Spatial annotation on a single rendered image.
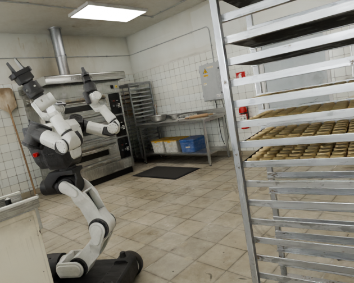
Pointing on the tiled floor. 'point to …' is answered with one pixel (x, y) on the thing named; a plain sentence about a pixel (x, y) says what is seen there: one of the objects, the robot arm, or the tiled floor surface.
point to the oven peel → (3, 98)
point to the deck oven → (116, 154)
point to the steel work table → (187, 123)
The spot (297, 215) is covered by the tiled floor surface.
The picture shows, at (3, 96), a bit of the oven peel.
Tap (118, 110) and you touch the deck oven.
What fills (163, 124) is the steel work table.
